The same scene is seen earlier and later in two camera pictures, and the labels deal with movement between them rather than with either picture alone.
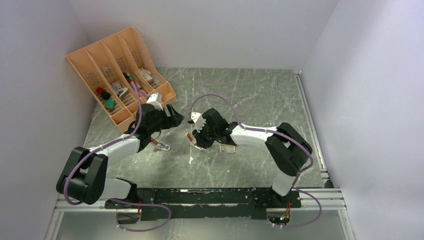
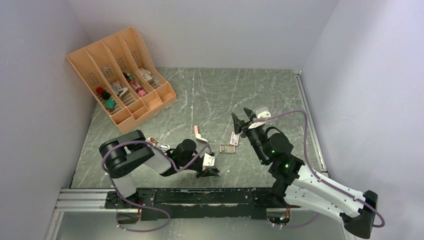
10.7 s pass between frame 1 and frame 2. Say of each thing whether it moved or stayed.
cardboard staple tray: stayed
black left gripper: moved
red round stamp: stayed
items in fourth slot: stayed
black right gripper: moved
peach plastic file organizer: stayed
